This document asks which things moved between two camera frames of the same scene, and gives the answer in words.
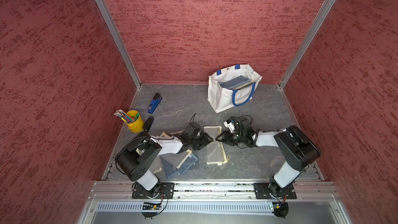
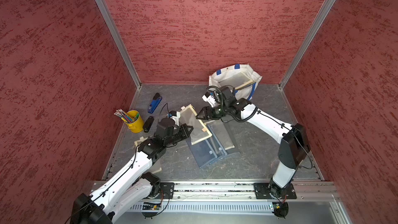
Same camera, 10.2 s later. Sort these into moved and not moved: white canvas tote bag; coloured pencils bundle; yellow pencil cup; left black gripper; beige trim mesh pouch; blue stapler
Moved: beige trim mesh pouch; left black gripper
Not moved: white canvas tote bag; coloured pencils bundle; yellow pencil cup; blue stapler
